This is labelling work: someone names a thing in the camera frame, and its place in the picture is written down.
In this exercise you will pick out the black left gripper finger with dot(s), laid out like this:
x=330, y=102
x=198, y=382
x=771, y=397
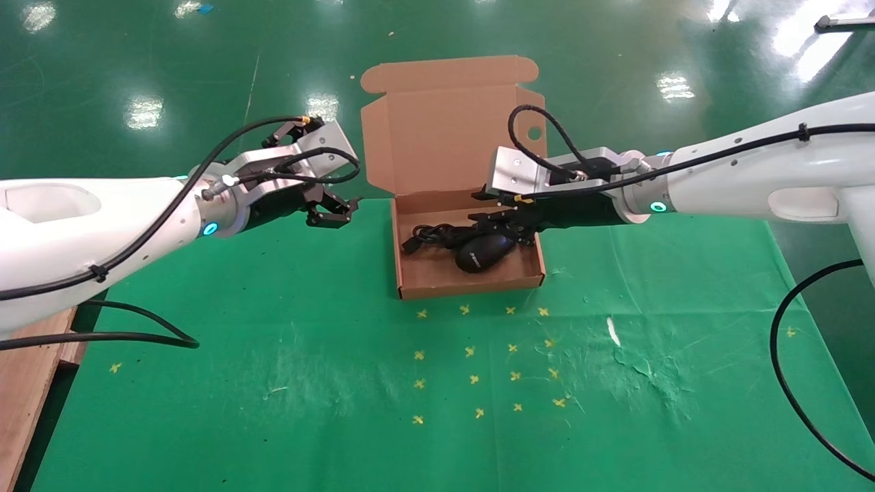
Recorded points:
x=322, y=194
x=335, y=217

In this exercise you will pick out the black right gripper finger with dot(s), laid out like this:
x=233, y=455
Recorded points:
x=519, y=222
x=487, y=195

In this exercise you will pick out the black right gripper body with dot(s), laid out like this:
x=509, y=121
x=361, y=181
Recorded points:
x=581, y=212

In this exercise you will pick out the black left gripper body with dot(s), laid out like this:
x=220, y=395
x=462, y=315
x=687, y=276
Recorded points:
x=277, y=208

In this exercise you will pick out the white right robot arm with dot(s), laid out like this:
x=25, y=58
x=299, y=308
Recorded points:
x=752, y=171

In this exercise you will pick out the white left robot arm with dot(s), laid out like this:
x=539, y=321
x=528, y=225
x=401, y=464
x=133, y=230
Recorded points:
x=68, y=225

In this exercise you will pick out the open brown cardboard box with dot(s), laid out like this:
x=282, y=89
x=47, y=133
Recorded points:
x=437, y=123

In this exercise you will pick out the white tape strip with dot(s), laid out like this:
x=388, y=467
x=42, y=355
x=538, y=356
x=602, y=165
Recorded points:
x=614, y=333

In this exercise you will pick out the small blue floor scrap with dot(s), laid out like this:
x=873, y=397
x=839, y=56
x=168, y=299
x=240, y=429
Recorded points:
x=204, y=9

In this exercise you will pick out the green table cloth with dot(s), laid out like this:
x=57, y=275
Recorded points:
x=383, y=451

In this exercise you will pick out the dark metal floor bar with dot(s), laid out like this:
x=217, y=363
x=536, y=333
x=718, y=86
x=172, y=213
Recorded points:
x=847, y=24

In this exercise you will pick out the brown wooden board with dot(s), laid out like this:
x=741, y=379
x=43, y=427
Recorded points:
x=20, y=410

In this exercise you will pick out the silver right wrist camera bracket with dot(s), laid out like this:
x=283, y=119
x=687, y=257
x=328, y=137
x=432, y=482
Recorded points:
x=519, y=174

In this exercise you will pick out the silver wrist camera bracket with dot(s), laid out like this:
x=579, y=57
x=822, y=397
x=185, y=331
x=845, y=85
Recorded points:
x=519, y=174
x=328, y=154

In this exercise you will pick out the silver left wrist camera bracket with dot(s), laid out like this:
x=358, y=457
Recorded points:
x=328, y=154

